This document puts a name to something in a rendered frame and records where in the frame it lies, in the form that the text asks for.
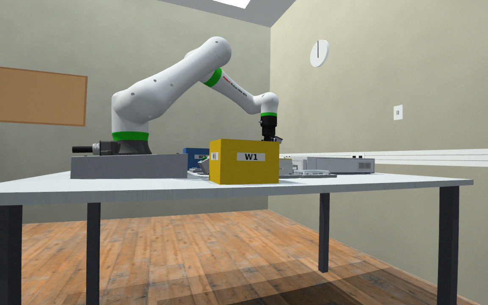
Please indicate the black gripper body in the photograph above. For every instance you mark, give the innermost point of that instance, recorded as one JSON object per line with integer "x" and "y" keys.
{"x": 268, "y": 132}

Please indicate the yellow rack with grid of holes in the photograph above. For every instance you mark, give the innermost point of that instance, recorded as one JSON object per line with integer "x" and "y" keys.
{"x": 285, "y": 166}

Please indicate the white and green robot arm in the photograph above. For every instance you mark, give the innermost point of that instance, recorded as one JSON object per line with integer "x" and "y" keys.
{"x": 148, "y": 99}

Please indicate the blue bin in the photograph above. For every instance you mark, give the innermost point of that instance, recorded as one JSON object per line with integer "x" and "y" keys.
{"x": 195, "y": 155}

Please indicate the yellow waste bin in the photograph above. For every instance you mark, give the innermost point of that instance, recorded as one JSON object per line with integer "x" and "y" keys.
{"x": 233, "y": 161}

